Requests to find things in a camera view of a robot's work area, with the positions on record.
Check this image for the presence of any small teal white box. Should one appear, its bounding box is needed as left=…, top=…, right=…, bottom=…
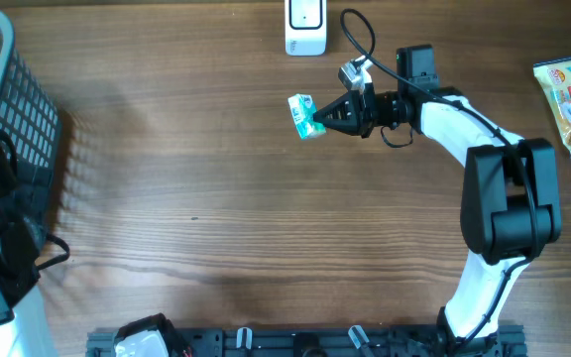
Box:
left=287, top=93, right=326, bottom=140

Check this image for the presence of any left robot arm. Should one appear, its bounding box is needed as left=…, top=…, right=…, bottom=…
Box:
left=0, top=130, right=67, bottom=356

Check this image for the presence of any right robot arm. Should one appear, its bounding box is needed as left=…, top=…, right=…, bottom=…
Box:
left=313, top=45, right=562, bottom=356

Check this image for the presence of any white barcode scanner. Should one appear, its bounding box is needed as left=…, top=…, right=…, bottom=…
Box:
left=285, top=0, right=327, bottom=57

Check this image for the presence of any dark grey plastic shopping basket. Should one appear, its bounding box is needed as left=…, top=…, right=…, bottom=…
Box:
left=0, top=5, right=63, bottom=179

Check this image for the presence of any right black camera cable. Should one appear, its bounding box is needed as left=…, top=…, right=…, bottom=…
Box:
left=339, top=8, right=540, bottom=348

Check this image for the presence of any black camera cable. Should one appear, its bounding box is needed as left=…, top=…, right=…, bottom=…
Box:
left=35, top=232, right=71, bottom=273
left=339, top=8, right=540, bottom=348

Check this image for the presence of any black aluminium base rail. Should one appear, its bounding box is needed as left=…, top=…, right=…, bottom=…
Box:
left=85, top=324, right=528, bottom=357

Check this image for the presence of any left black camera cable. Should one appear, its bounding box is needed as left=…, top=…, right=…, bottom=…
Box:
left=35, top=232, right=71, bottom=273

